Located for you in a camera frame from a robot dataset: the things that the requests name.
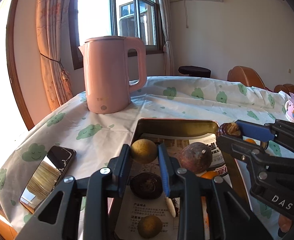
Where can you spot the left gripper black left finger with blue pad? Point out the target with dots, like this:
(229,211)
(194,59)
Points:
(58,216)

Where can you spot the brown leather chair left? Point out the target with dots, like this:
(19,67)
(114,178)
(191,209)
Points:
(245,75)

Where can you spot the window with green frame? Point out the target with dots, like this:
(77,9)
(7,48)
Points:
(129,18)

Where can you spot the person's right hand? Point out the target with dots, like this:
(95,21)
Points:
(284,224)

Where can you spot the brown longan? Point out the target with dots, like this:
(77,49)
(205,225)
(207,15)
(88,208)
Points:
(144,151)
(149,226)

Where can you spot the pink cartoon cup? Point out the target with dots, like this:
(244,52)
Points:
(289,108)

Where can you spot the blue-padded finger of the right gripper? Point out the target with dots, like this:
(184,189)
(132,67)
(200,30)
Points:
(280,132)

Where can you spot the dark brown water chestnut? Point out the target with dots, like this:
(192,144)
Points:
(147,186)

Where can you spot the beige curtain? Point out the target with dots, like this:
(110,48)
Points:
(51,15)
(164,6)

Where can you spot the white tablecloth green clouds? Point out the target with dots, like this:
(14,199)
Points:
(97,138)

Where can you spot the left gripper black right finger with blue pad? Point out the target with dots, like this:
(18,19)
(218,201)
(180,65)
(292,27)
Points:
(229,216)

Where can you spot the large orange mandarin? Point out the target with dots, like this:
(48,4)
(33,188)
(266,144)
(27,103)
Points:
(209,175)

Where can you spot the small orange left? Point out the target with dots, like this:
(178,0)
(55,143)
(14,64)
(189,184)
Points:
(250,140)

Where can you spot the beige curtain right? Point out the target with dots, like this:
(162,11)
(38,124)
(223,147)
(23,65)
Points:
(164,6)

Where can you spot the black smartphone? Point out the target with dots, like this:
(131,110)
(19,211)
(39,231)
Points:
(53,165)

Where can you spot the black round stool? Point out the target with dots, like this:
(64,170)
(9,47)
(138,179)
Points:
(194,71)

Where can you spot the pink electric kettle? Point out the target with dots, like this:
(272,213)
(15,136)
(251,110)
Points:
(106,72)

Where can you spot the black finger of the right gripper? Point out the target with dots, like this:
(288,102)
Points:
(237,148)

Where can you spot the beige curtain left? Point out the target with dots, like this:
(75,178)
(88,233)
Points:
(51,15)

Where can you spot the purple passion fruit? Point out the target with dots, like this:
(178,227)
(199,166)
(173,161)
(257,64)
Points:
(196,157)

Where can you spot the pink metal tin box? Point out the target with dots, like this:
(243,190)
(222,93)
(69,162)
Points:
(176,135)

